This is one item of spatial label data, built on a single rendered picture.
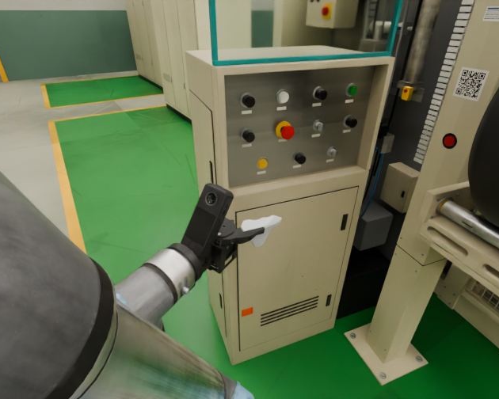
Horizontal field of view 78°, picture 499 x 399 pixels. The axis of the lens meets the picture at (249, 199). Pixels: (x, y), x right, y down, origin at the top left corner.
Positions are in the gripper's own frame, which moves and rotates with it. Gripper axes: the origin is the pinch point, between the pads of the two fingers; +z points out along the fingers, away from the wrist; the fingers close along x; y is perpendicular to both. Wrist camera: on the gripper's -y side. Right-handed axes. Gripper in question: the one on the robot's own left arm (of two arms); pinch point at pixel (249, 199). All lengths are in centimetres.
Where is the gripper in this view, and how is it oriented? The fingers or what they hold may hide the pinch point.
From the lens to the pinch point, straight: 61.4
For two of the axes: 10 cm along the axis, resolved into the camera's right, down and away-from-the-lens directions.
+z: 5.4, -4.4, 7.2
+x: 8.4, 3.9, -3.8
